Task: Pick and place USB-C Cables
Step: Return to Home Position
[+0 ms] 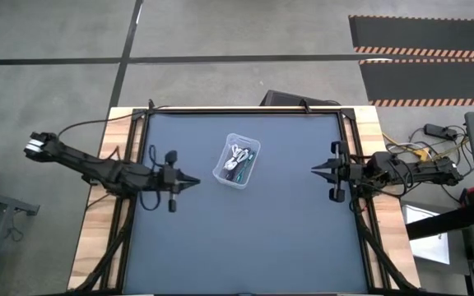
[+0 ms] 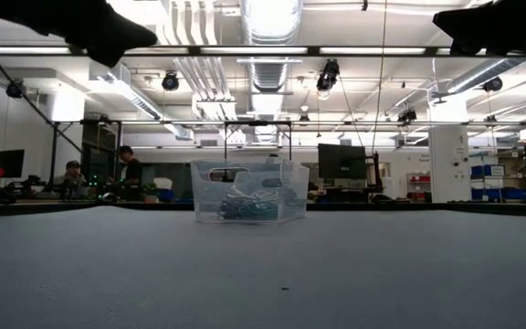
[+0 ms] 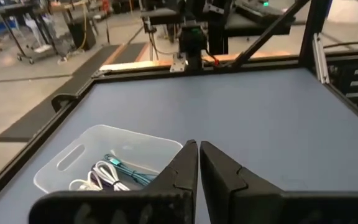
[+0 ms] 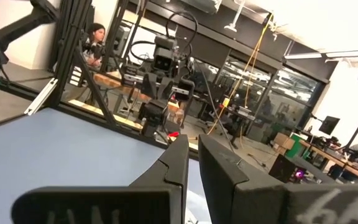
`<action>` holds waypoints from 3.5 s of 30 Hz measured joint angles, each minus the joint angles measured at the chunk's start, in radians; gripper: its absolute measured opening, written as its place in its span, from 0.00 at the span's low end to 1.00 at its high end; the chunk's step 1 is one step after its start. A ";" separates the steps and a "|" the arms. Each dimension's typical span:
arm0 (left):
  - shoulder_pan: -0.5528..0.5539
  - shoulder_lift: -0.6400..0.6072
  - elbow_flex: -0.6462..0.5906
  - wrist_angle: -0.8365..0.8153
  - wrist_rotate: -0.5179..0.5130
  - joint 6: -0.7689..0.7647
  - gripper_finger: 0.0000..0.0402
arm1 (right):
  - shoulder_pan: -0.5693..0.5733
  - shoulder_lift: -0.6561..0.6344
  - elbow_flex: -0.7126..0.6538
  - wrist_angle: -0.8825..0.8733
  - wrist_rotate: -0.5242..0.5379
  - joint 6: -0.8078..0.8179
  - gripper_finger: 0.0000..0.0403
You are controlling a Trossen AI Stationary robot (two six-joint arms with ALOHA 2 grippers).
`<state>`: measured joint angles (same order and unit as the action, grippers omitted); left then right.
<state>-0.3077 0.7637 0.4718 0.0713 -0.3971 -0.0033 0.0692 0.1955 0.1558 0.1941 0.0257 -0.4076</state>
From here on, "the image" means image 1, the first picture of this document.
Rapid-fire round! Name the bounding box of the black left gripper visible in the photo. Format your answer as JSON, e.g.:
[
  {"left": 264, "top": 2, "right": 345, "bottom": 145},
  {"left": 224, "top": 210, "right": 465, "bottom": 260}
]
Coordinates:
[{"left": 157, "top": 150, "right": 202, "bottom": 213}]

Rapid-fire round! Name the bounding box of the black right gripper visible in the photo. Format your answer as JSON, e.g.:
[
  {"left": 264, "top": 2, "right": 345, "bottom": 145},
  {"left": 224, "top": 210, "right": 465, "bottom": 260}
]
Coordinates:
[{"left": 311, "top": 141, "right": 369, "bottom": 202}]

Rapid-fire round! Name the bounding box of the purple object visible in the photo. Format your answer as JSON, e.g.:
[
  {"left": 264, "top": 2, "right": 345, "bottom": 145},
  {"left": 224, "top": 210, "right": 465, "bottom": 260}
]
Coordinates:
[{"left": 224, "top": 164, "right": 240, "bottom": 182}]

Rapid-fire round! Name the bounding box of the green toothbrush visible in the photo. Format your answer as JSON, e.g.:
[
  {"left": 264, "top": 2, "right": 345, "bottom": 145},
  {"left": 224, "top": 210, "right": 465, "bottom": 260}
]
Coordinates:
[{"left": 236, "top": 150, "right": 257, "bottom": 184}]

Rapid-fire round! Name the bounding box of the clear plastic bin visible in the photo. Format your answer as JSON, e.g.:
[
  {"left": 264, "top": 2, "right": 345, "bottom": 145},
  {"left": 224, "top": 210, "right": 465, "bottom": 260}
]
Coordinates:
[{"left": 211, "top": 132, "right": 262, "bottom": 190}]

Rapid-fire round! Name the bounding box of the grey-blue table mat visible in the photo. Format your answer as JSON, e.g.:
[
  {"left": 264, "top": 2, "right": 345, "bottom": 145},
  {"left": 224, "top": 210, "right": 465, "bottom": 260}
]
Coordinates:
[{"left": 122, "top": 113, "right": 369, "bottom": 295}]

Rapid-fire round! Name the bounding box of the black power strip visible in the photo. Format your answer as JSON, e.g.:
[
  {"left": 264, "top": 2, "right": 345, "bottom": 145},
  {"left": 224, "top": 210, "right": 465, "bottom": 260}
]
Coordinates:
[{"left": 423, "top": 123, "right": 459, "bottom": 141}]

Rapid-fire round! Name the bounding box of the black bar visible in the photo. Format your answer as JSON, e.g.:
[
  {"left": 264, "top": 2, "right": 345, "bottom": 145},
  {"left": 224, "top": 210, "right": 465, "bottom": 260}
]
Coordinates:
[{"left": 405, "top": 201, "right": 474, "bottom": 242}]

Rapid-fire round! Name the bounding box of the white board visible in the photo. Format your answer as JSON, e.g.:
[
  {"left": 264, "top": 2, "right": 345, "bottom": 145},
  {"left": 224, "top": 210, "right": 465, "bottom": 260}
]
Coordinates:
[{"left": 401, "top": 204, "right": 451, "bottom": 266}]

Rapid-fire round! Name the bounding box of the black orange-striped floor mat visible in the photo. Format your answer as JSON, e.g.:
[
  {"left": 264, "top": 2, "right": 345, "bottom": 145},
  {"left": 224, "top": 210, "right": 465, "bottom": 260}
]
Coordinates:
[
  {"left": 347, "top": 14, "right": 474, "bottom": 61},
  {"left": 359, "top": 58, "right": 474, "bottom": 107}
]

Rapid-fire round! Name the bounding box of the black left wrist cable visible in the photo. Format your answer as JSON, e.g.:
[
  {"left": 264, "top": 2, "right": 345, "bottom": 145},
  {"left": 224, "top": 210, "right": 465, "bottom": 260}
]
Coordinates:
[{"left": 139, "top": 143, "right": 162, "bottom": 212}]

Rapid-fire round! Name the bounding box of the yellow floor cable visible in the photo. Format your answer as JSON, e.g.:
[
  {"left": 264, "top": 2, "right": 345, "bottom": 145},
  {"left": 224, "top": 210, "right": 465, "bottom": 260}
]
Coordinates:
[{"left": 383, "top": 131, "right": 468, "bottom": 161}]

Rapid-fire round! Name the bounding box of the black aluminium table frame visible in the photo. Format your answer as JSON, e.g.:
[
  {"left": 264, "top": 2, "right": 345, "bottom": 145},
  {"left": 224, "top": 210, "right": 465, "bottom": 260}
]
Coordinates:
[{"left": 72, "top": 104, "right": 423, "bottom": 296}]

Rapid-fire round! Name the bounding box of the thin black feed cable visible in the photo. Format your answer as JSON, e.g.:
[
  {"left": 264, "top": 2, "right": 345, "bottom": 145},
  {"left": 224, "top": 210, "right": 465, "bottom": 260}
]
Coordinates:
[{"left": 58, "top": 105, "right": 170, "bottom": 139}]

